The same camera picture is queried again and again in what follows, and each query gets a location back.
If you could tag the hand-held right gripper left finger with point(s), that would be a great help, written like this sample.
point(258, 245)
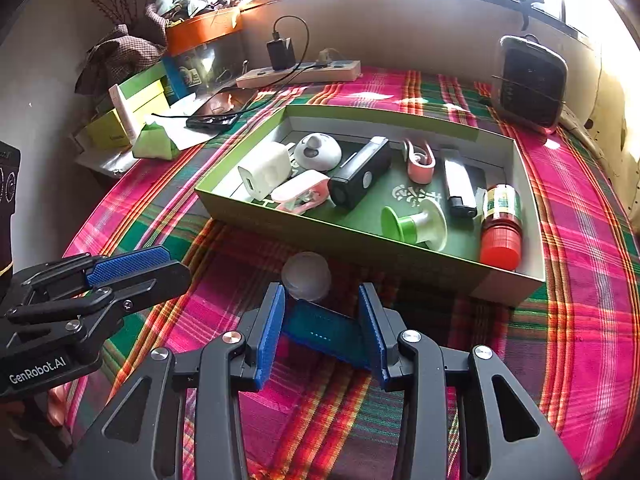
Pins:
point(267, 342)

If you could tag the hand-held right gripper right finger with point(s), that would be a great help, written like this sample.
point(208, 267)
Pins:
point(372, 342)

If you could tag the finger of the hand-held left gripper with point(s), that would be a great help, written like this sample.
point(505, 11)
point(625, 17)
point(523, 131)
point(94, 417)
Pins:
point(127, 264)
point(160, 285)

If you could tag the blue plastic case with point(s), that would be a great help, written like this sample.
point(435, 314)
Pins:
point(325, 335)

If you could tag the translucent round cap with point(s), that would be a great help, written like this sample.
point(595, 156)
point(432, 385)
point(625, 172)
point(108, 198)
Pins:
point(305, 275)

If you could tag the green cardboard box tray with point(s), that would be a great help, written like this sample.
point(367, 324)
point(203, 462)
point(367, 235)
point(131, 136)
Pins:
point(375, 255)

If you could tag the green and white spool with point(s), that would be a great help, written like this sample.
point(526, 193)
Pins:
point(415, 225)

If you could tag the pink and white case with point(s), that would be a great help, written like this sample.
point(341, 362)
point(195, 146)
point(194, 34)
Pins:
point(302, 192)

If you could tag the black rectangular device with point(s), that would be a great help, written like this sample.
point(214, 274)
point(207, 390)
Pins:
point(360, 172)

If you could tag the pink hook clip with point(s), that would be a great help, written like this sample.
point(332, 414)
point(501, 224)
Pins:
point(420, 167)

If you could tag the white and black lighter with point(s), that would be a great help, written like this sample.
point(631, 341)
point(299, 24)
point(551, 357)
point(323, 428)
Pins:
point(457, 180)

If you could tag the white round dome gadget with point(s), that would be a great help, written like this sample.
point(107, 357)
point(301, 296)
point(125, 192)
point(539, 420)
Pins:
point(317, 152)

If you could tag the small yellow-green box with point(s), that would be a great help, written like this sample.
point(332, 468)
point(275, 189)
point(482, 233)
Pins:
point(102, 132)

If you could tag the white paper sheet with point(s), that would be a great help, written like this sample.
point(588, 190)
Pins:
point(177, 130)

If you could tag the white tube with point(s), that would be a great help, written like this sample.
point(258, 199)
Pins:
point(125, 112)

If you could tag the white charger adapter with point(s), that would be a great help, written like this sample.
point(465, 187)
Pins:
point(265, 170)

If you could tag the red capped small bottle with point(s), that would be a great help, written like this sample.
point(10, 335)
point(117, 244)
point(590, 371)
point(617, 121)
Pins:
point(501, 230)

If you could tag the large green cardboard box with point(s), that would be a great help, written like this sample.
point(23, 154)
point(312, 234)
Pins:
point(145, 90)

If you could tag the black smartphone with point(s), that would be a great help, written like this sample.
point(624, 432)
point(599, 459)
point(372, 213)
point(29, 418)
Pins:
point(220, 110)

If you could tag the brown checked cloth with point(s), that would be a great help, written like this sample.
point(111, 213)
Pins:
point(120, 55)

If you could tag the plaid blanket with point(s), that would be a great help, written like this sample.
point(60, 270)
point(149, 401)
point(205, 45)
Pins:
point(575, 285)

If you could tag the clear plastic container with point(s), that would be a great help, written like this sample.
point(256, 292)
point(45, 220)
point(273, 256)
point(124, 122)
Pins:
point(215, 67)

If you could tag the orange plastic box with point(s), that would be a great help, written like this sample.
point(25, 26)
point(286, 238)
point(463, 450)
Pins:
point(202, 32)

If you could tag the white power strip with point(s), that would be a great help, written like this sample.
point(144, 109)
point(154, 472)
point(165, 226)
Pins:
point(300, 76)

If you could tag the black charger plug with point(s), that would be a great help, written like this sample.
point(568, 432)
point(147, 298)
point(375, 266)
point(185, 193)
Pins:
point(281, 54)

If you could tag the pale artificial plants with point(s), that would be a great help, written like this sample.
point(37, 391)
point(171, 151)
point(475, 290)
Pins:
point(190, 2)

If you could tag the pink framed dark heater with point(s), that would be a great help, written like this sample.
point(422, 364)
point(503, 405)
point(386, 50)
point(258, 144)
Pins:
point(530, 82)

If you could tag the black window hook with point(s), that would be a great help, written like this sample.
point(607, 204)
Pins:
point(530, 10)

